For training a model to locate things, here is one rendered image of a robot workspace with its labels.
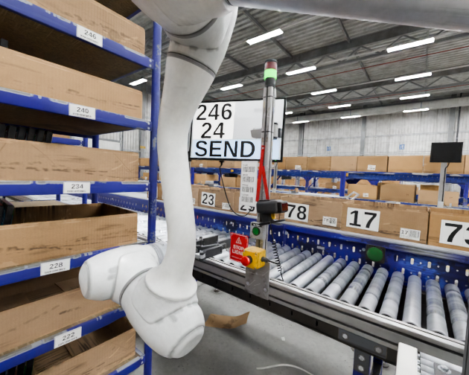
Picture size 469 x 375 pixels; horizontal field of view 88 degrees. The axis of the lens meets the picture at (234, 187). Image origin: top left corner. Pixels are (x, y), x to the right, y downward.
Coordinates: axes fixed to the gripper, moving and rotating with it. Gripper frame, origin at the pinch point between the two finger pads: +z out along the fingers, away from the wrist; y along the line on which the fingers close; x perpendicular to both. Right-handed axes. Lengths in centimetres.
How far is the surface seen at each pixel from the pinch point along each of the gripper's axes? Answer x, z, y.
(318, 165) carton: -55, 540, 149
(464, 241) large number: 1, 87, -70
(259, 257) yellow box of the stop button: 9.4, 21.9, -3.7
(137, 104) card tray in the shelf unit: -44, -18, 22
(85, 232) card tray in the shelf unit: -4.8, -32.8, 21.3
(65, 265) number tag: 2.3, -38.5, 18.2
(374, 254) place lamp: 14, 79, -37
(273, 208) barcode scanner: -11.0, 20.8, -9.4
